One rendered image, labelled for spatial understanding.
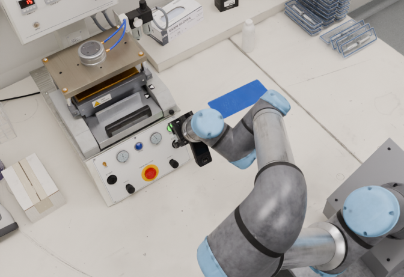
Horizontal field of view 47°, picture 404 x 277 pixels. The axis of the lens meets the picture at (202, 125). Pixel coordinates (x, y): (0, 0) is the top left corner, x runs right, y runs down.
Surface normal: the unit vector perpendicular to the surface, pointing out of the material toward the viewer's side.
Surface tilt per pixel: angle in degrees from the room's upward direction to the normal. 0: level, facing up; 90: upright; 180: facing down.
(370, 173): 44
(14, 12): 90
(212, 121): 35
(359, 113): 0
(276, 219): 25
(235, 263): 52
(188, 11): 5
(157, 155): 65
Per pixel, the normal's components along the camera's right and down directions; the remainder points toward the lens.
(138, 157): 0.48, 0.33
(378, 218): -0.55, -0.23
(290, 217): 0.43, -0.16
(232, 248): -0.50, 0.03
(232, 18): -0.05, -0.61
